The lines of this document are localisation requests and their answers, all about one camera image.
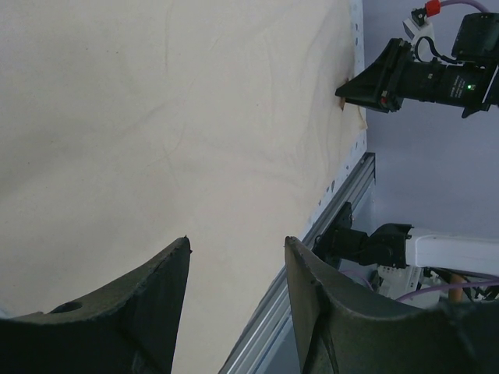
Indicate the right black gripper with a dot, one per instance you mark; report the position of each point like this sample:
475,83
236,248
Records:
468,79

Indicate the beige surgical drape cloth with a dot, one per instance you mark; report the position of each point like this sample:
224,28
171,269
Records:
128,124

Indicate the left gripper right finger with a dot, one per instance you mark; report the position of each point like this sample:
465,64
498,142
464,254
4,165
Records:
374,334

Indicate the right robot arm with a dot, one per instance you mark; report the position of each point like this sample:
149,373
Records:
402,245

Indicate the aluminium rail frame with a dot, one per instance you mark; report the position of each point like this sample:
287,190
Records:
290,325

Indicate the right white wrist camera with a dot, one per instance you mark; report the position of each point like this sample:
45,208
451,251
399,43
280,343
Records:
418,24

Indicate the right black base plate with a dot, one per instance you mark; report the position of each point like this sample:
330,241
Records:
324,244

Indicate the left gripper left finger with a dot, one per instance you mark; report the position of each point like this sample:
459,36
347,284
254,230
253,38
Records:
130,325

